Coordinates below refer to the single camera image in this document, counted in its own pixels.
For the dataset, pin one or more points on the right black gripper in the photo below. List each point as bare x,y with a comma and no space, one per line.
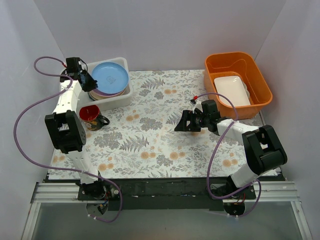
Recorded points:
191,121

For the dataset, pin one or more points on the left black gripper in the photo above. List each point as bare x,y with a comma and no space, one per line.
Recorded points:
86,80

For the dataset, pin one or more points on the pink round plate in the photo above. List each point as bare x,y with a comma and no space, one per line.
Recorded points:
102,95

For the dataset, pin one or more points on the light blue round plate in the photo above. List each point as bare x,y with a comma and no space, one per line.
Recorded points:
111,78

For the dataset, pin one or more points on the cream and green plate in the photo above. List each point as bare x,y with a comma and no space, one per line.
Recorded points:
96,98

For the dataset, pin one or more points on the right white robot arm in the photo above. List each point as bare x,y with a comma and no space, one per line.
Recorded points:
263,149

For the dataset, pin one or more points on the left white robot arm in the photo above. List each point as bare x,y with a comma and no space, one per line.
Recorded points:
66,130

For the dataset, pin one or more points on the white plastic bin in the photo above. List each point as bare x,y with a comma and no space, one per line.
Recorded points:
117,100

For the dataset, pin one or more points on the orange plastic bin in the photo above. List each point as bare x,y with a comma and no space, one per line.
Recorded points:
244,66

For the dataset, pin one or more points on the white rectangular dish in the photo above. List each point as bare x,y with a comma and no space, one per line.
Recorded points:
233,88

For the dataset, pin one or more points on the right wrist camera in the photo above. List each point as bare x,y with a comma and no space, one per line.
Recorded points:
196,103

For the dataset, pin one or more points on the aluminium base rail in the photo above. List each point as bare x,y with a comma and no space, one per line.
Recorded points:
167,209

